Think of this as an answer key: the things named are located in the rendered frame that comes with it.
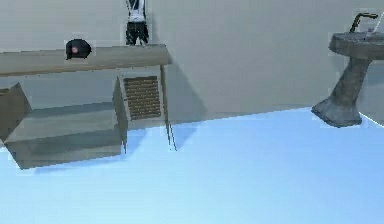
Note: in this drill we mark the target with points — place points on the black and white figure statue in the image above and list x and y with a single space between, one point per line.
136 23

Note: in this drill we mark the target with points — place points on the brown wooden shelf table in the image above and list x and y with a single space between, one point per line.
100 58

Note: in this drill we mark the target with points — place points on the black round object pink spot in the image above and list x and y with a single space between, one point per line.
78 49

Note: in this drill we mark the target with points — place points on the brown bent sink faucet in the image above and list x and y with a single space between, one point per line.
358 18

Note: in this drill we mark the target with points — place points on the grey stone pedestal sink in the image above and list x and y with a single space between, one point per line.
346 83

